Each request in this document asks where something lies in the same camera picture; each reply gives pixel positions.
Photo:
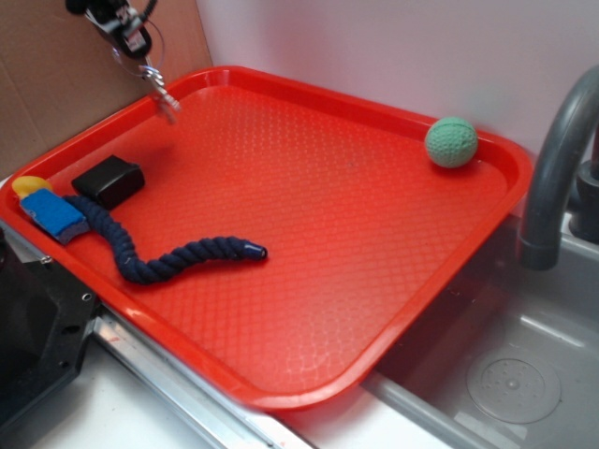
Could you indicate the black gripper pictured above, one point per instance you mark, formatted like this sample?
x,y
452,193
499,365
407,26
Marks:
x,y
126,24

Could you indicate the silver keys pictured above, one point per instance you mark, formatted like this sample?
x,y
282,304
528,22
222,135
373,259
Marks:
x,y
150,71

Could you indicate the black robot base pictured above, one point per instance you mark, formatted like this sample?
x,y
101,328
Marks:
x,y
46,318

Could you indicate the brown cardboard panel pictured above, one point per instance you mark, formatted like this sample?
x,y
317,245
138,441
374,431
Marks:
x,y
58,77

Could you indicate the black rectangular block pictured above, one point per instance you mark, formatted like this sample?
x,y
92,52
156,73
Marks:
x,y
110,182

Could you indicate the blue and yellow toy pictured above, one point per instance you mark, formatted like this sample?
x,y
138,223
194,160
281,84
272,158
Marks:
x,y
50,212

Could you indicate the red plastic tray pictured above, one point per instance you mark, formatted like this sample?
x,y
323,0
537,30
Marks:
x,y
362,229

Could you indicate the green textured ball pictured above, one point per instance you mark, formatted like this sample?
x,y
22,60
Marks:
x,y
451,142

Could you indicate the grey sink faucet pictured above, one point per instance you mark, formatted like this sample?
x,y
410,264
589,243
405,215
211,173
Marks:
x,y
565,179

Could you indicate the grey plastic sink basin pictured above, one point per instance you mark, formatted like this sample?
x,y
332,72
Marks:
x,y
504,356

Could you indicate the silver metal rail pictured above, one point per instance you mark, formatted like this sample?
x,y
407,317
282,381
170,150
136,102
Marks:
x,y
217,419

